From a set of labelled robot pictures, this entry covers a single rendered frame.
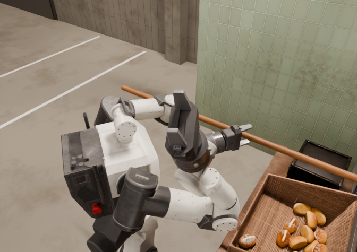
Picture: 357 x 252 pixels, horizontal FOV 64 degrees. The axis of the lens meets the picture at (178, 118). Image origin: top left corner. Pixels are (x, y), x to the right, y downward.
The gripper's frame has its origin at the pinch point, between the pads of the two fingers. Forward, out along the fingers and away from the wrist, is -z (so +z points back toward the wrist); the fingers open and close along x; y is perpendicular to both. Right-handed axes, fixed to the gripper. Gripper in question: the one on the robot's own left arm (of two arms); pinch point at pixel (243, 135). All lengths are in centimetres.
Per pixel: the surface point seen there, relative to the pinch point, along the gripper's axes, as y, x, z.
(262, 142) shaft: -0.2, 7.7, -11.1
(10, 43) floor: -488, 129, 166
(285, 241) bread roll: 20, 64, -23
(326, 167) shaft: 21.5, 7.5, -26.3
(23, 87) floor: -316, 128, 138
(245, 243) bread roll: 14, 65, -3
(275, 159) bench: -35, 70, -59
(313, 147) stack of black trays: -21, 50, -72
